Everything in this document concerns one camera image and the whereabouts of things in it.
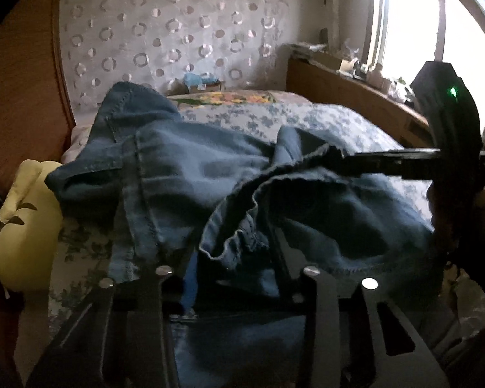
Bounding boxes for yellow plush toy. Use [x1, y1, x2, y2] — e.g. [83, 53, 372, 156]
[0, 159, 65, 292]

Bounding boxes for wooden headboard shelf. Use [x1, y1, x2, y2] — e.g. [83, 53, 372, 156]
[286, 54, 434, 149]

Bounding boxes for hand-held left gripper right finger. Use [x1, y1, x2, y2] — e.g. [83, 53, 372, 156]
[269, 226, 450, 388]

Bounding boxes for blue denim pants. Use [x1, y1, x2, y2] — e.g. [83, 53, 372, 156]
[44, 81, 449, 388]

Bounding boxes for blue white floral quilt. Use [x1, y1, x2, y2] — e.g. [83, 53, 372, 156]
[48, 100, 434, 332]

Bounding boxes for stack of papers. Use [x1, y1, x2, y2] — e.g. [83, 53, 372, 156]
[289, 43, 326, 59]

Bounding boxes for colourful flower blanket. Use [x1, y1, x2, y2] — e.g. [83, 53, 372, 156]
[60, 90, 276, 162]

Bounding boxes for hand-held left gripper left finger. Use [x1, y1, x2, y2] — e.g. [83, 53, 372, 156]
[26, 246, 199, 388]

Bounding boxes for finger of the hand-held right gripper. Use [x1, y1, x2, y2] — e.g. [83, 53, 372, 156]
[339, 149, 443, 181]

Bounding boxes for light blue cloth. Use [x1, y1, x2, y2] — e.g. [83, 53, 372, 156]
[183, 72, 221, 89]

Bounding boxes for window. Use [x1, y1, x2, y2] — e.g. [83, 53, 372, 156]
[361, 0, 485, 140]

